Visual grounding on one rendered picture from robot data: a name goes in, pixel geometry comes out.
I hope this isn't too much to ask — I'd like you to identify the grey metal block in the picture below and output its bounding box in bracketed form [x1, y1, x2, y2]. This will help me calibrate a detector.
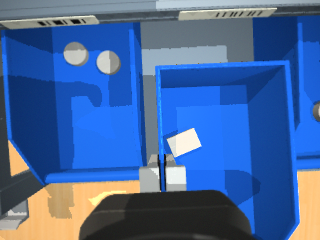
[167, 128, 201, 158]

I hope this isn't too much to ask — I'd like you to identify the blue bin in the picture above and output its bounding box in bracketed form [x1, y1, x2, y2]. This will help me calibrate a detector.
[1, 22, 147, 185]
[155, 60, 300, 240]
[252, 15, 320, 170]

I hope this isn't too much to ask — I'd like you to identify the grey round disc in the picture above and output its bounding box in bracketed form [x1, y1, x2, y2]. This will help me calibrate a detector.
[63, 42, 89, 67]
[97, 51, 121, 75]
[313, 101, 320, 122]

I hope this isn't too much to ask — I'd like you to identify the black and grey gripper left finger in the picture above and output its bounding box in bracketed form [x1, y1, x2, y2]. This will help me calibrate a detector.
[139, 154, 162, 193]

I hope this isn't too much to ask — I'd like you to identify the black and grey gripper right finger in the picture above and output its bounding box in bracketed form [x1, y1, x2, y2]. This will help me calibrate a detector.
[164, 154, 187, 191]

